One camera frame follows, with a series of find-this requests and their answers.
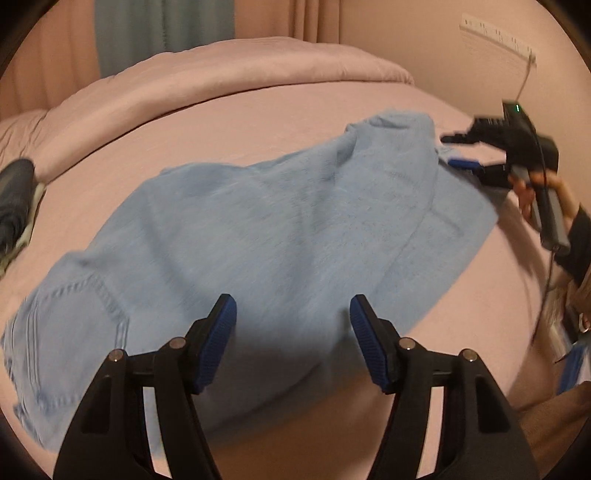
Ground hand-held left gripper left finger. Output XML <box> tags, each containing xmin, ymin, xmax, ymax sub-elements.
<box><xmin>53</xmin><ymin>294</ymin><xmax>238</xmax><ymax>480</ymax></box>

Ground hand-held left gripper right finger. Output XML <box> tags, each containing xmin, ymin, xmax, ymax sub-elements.
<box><xmin>349</xmin><ymin>294</ymin><xmax>541</xmax><ymax>480</ymax></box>

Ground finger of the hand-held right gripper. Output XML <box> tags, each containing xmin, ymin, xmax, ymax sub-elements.
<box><xmin>441</xmin><ymin>117</ymin><xmax>485</xmax><ymax>147</ymax></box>
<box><xmin>447</xmin><ymin>158</ymin><xmax>511</xmax><ymax>188</ymax></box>

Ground light blue denim pants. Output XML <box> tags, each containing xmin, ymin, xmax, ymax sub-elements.
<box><xmin>0</xmin><ymin>108</ymin><xmax>498</xmax><ymax>455</ymax></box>

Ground dark folded denim pants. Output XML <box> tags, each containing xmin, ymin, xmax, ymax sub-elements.
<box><xmin>0</xmin><ymin>159</ymin><xmax>38</xmax><ymax>259</ymax></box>

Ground person's right hand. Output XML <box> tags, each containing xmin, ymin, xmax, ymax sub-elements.
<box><xmin>509</xmin><ymin>171</ymin><xmax>579</xmax><ymax>228</ymax></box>

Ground white power strip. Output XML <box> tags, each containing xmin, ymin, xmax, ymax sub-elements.
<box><xmin>459</xmin><ymin>14</ymin><xmax>539</xmax><ymax>66</ymax></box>

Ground pink bed sheet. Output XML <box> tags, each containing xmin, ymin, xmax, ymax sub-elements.
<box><xmin>0</xmin><ymin>76</ymin><xmax>573</xmax><ymax>480</ymax></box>

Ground light blue printed object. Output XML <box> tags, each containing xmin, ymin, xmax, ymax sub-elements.
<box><xmin>556</xmin><ymin>344</ymin><xmax>591</xmax><ymax>395</ymax></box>

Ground pink curtain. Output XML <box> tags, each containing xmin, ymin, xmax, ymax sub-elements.
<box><xmin>231</xmin><ymin>0</ymin><xmax>343</xmax><ymax>47</ymax></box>
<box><xmin>0</xmin><ymin>0</ymin><xmax>101</xmax><ymax>121</ymax></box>

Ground folded dark clothes pile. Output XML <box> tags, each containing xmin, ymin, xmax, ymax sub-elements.
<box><xmin>0</xmin><ymin>182</ymin><xmax>47</xmax><ymax>278</ymax></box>

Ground pink comforter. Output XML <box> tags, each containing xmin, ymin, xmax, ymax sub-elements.
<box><xmin>0</xmin><ymin>36</ymin><xmax>415</xmax><ymax>182</ymax></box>

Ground teal curtain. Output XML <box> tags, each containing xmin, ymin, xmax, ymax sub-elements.
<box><xmin>94</xmin><ymin>0</ymin><xmax>237</xmax><ymax>79</ymax></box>

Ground power strip cable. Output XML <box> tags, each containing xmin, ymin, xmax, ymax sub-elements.
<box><xmin>513</xmin><ymin>59</ymin><xmax>537</xmax><ymax>103</ymax></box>

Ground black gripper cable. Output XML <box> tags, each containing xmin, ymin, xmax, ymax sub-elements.
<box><xmin>529</xmin><ymin>131</ymin><xmax>561</xmax><ymax>348</ymax></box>

